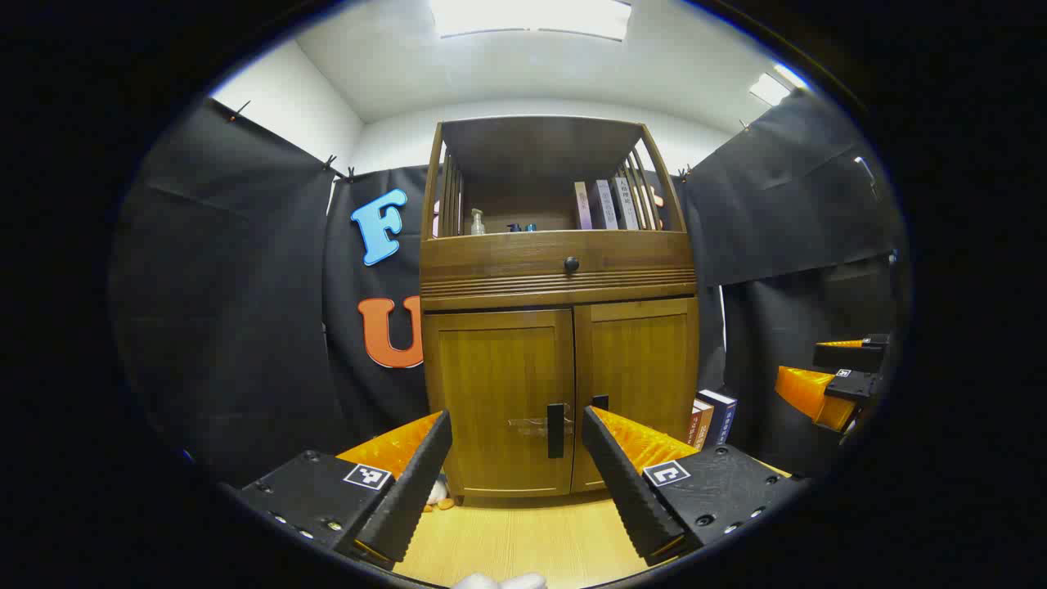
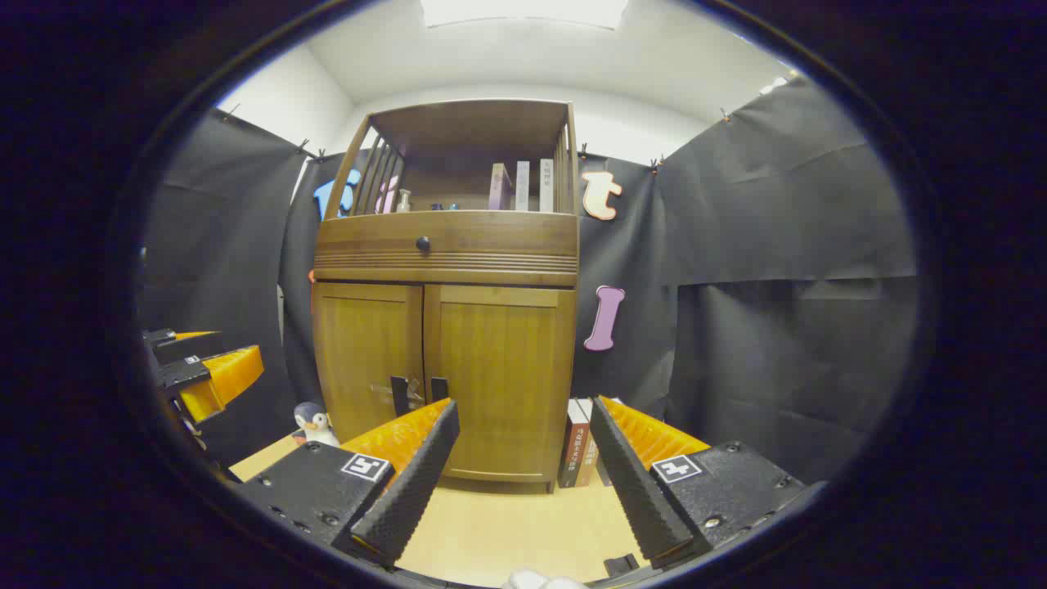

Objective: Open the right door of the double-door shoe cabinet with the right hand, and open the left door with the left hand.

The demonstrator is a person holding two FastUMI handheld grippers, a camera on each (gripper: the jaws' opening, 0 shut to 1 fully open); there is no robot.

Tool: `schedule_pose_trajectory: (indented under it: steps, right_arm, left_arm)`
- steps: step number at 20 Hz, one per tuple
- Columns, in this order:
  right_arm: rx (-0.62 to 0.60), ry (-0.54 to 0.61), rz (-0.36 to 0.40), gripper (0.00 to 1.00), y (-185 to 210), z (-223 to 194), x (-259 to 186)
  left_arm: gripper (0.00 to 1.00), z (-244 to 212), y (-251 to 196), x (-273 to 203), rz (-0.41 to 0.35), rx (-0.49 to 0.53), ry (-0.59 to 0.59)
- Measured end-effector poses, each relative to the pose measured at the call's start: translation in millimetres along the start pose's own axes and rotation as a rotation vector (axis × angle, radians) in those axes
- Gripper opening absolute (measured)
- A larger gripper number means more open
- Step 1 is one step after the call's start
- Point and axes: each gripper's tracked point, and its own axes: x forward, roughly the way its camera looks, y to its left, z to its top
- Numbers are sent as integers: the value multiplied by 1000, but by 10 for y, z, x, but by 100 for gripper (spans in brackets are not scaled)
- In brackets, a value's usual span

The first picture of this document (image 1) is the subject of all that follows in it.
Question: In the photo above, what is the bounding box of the white book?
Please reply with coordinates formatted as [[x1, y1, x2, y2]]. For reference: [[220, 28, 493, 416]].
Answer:
[[593, 180, 619, 230]]

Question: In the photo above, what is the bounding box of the wooden double-door shoe cabinet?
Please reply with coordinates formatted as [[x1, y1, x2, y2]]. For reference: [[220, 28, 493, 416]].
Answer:
[[419, 115, 701, 500]]

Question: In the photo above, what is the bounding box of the wooden drawer with black knob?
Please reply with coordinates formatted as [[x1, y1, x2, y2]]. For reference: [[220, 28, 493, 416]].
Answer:
[[422, 232, 695, 283]]

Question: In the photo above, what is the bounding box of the dark blue book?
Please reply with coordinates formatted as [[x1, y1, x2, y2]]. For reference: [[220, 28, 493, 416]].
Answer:
[[697, 389, 739, 447]]

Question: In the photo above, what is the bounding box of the wooden cabinet door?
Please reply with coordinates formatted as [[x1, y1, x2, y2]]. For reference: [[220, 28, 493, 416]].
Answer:
[[424, 309, 575, 497], [573, 297, 700, 492]]

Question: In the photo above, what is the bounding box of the grey book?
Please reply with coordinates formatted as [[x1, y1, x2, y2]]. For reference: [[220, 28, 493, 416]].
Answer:
[[613, 177, 640, 230]]

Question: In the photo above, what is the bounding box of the large ceiling light panel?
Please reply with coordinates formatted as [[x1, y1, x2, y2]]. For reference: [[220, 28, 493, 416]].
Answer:
[[429, 0, 632, 42]]

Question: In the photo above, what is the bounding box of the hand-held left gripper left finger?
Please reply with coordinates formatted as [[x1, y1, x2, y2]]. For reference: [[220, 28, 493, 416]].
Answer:
[[237, 409, 453, 569]]

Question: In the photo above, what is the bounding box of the orange book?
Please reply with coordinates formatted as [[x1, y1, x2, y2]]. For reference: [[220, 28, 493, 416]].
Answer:
[[687, 399, 715, 451]]

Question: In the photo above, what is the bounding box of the small ceiling light panel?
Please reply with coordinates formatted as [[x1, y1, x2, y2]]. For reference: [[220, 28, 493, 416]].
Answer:
[[748, 62, 811, 107]]

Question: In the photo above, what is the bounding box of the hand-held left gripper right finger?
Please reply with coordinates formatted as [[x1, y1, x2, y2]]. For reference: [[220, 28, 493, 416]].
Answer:
[[582, 405, 811, 567]]

